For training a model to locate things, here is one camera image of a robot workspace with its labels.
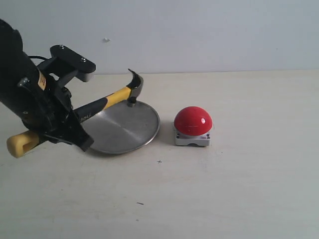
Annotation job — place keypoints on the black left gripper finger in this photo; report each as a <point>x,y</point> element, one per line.
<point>68,130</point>

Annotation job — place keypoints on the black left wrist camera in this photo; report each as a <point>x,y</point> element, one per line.
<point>66,61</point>

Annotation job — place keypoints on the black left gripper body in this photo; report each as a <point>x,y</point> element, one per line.
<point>51,110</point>

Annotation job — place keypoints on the round stainless steel plate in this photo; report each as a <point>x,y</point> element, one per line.
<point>121,129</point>

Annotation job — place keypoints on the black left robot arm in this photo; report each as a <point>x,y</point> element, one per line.
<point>16,69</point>

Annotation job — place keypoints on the yellow black claw hammer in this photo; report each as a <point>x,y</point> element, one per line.
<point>18,145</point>

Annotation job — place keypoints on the red dome push button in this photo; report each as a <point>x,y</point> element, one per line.
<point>192,127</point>

